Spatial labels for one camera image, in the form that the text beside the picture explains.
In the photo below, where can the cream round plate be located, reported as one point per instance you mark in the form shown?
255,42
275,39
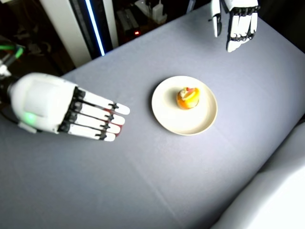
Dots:
166,112

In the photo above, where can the orange toy cupcake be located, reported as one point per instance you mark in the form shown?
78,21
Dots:
188,99

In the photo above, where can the blue light strip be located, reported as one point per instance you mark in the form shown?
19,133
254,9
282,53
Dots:
95,26

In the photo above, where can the white column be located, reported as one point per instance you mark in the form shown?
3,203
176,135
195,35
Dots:
64,28

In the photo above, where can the white charger block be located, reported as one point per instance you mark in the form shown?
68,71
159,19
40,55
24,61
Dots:
158,13

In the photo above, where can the black device with red light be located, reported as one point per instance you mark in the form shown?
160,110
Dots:
129,23

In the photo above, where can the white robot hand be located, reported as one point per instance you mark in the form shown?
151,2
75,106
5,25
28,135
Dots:
40,102
240,21

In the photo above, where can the grey tablecloth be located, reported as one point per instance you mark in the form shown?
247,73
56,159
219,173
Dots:
143,171

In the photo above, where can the large white robot body shell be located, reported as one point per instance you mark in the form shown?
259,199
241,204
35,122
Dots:
269,190

